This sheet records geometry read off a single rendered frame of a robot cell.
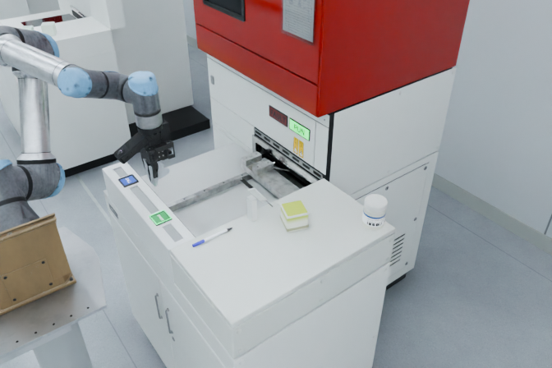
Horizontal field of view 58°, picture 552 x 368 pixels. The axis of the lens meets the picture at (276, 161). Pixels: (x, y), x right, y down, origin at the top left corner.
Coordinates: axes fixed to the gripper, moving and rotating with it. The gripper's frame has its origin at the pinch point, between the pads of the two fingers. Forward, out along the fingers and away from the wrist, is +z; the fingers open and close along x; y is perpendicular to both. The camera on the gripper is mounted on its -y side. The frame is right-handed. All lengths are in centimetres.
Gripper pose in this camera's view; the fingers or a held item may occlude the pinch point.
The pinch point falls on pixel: (152, 182)
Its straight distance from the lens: 158.7
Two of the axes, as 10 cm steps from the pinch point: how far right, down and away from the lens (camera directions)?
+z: 0.0, 8.4, 5.5
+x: -6.0, -4.4, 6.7
